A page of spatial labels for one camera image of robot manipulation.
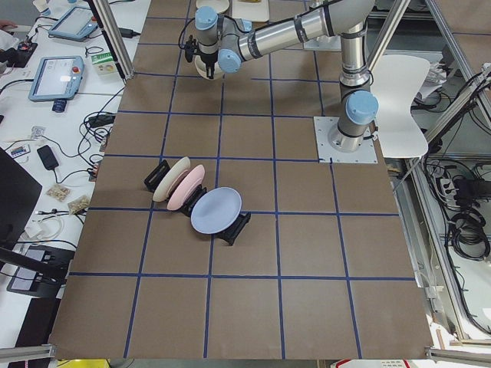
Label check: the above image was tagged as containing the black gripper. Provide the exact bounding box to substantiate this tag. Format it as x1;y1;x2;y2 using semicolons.
200;53;217;79

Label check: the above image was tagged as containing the cream ceramic bowl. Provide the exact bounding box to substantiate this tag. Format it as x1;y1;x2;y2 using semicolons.
194;56;224;80

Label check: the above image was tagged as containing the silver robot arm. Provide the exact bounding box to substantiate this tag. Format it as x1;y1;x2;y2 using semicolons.
183;0;377;139

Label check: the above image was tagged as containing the cream round plate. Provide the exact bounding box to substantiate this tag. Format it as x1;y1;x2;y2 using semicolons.
196;0;230;14

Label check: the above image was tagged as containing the cream rectangular tray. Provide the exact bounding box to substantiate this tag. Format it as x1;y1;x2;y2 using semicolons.
231;0;270;22

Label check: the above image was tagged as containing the black power adapter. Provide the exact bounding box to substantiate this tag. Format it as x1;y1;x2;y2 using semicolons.
118;28;141;38

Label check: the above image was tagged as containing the green white carton box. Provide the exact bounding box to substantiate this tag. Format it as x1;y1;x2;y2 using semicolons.
91;52;117;75

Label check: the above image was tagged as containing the cream plate in rack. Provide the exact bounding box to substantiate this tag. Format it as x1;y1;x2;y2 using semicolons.
153;156;190;202

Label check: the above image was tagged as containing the black dish rack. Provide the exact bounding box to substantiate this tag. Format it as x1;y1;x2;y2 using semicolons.
143;160;251;246

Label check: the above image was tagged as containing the blue teach pendant far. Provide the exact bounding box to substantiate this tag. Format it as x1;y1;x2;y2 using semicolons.
48;6;98;41

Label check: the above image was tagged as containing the blue teach pendant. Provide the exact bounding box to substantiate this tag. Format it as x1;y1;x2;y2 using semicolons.
48;6;98;41
28;56;84;102

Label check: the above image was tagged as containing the pink plate in rack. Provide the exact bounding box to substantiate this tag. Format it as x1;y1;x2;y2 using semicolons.
166;164;206;211

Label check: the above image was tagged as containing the light blue plate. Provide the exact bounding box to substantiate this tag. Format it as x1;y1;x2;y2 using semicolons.
191;187;242;235

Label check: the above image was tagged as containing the blue teach pendant near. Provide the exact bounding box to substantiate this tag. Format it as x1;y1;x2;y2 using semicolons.
28;56;84;102

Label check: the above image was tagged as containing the white plastic chair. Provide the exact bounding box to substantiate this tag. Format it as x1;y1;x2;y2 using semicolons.
371;54;430;159

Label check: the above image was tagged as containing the aluminium frame post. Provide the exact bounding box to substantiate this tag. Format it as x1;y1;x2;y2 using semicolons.
87;0;135;81

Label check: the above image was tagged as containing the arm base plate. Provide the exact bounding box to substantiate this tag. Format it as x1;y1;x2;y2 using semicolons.
313;117;377;164
303;35;341;52

